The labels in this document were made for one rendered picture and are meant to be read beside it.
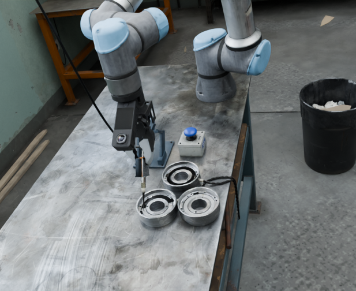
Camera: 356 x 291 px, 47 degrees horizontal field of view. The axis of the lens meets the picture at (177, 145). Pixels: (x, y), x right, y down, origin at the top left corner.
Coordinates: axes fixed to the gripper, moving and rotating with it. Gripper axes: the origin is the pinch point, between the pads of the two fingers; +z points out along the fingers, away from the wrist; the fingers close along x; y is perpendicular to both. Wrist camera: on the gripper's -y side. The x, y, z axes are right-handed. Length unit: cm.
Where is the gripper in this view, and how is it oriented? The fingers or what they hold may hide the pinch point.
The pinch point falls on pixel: (142, 163)
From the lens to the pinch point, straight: 102.5
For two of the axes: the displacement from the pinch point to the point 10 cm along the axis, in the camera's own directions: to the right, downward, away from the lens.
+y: 2.2, -6.1, 7.6
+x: -9.6, 0.0, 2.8
